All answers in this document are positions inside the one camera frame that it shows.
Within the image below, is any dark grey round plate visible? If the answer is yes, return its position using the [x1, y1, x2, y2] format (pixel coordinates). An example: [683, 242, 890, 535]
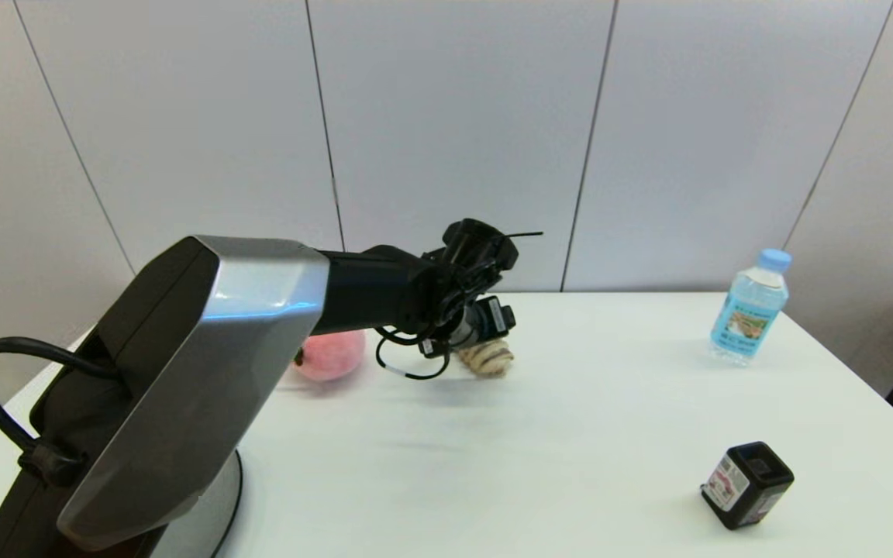
[153, 449, 244, 558]

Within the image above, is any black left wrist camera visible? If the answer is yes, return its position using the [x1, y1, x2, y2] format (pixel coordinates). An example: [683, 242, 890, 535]
[441, 219, 544, 274]

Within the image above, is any pink plush peach toy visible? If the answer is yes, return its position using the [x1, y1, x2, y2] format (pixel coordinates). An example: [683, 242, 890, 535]
[291, 329, 367, 382]

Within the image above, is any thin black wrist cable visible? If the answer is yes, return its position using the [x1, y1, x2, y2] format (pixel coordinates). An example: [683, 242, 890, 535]
[374, 324, 457, 381]

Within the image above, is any small black box, red label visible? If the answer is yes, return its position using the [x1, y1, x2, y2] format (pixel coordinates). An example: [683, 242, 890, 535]
[699, 442, 795, 531]

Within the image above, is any clear bottle with blue label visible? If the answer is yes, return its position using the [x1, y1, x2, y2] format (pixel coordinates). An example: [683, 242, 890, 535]
[710, 248, 793, 367]

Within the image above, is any long striped bread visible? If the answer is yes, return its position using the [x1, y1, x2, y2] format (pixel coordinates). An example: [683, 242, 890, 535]
[454, 338, 515, 379]

